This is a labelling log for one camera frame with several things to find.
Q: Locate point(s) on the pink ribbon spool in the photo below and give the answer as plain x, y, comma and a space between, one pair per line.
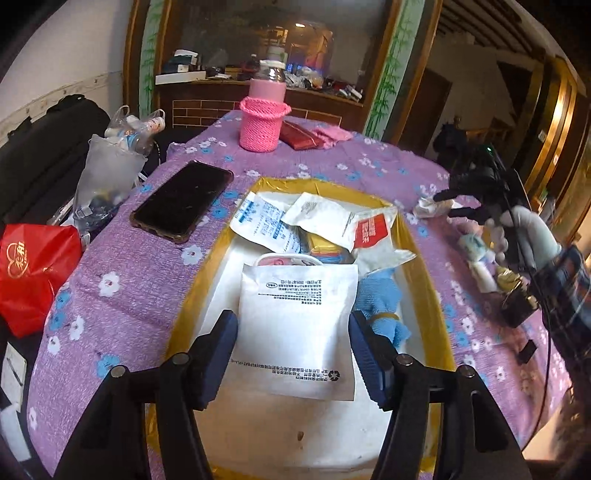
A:
286, 259

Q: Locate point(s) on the white foam box yellow tape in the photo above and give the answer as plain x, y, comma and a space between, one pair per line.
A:
314, 429

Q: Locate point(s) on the metal electric motor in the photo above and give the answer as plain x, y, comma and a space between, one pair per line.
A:
517, 304

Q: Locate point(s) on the small black block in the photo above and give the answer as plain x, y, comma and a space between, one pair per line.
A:
527, 351

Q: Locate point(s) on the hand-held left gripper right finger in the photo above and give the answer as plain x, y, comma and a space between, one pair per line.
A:
369, 364

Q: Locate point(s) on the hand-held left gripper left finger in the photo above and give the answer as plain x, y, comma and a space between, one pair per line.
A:
217, 364

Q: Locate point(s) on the person's right hand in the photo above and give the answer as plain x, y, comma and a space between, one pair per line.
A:
538, 240

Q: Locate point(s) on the purple floral tablecloth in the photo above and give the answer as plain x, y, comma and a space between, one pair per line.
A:
138, 277

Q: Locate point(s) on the pink knitted bottle holder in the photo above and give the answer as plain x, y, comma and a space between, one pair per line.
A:
261, 127

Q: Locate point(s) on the wooden counter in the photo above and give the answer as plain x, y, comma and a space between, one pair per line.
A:
207, 101

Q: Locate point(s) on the red plastic bag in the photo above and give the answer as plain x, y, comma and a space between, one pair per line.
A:
37, 272

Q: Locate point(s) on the dark jacket on post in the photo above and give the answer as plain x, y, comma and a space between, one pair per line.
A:
448, 138

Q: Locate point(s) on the black bag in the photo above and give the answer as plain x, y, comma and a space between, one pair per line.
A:
41, 152

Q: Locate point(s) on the wet wipe pack red label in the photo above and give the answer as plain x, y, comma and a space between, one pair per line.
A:
374, 230

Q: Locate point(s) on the bamboo painted pillar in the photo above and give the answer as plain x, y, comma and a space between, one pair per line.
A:
390, 83

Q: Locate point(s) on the frosted plastic bag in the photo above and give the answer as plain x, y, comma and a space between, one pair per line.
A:
106, 180

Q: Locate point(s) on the clear bag with bottles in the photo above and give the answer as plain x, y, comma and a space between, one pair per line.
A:
138, 134

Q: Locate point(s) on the pink water bottle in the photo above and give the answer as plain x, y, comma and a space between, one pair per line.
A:
268, 87

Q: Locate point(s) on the brown wooden door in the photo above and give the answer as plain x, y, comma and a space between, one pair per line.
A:
425, 115

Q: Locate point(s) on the person's right forearm plaid sleeve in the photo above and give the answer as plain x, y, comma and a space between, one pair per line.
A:
568, 295

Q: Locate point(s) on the bamboo painted window strip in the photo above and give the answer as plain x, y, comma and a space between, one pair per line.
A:
150, 60

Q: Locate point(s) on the red satin pouch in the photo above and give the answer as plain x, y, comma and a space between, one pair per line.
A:
300, 136

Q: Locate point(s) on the clear bag of coloured cloths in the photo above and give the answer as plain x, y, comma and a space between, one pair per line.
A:
328, 249

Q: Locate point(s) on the small pastel plush toy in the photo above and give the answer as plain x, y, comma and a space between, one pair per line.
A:
478, 258

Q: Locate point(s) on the white desiccant packet blue print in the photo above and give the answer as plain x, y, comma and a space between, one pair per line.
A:
263, 221

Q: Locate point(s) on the black smartphone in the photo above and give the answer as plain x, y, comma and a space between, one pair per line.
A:
180, 203

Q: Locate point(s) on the white paper sheet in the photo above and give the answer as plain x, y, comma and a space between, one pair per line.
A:
13, 374

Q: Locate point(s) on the pink cloth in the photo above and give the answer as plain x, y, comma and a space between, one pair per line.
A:
333, 136

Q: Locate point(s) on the blue towel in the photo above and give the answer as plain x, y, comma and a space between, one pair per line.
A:
381, 300

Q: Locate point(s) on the white tissue pack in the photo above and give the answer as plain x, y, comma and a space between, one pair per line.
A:
427, 207

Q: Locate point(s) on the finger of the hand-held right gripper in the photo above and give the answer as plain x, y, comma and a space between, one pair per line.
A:
468, 213
457, 194

